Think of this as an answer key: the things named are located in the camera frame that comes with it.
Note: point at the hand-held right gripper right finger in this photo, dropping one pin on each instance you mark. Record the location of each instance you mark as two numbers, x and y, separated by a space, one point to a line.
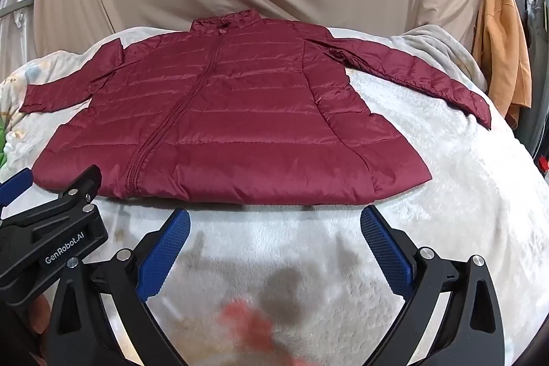
386 250

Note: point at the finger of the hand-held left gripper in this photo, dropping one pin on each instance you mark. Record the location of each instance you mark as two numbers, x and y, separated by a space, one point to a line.
81 182
15 183

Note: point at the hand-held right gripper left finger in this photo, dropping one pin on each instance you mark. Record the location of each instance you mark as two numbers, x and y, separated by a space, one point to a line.
165 250

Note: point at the maroon puffer jacket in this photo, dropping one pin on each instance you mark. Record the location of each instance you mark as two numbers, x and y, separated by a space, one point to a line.
257 113

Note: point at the person's left hand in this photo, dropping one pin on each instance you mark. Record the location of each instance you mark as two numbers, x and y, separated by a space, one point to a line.
39 312

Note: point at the green garment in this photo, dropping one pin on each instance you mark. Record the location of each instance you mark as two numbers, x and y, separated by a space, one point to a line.
2 143

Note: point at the white floral fleece blanket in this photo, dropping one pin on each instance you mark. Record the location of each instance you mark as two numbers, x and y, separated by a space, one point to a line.
450 177

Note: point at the blurred red object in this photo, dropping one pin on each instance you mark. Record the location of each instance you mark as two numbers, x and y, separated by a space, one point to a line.
244 316

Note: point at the white curtain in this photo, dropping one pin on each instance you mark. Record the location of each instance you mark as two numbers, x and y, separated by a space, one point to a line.
21 31

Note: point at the small red object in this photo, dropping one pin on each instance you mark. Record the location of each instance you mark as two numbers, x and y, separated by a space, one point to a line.
544 165

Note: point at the orange hanging garment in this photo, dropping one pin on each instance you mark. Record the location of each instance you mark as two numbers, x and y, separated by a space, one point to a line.
502 48

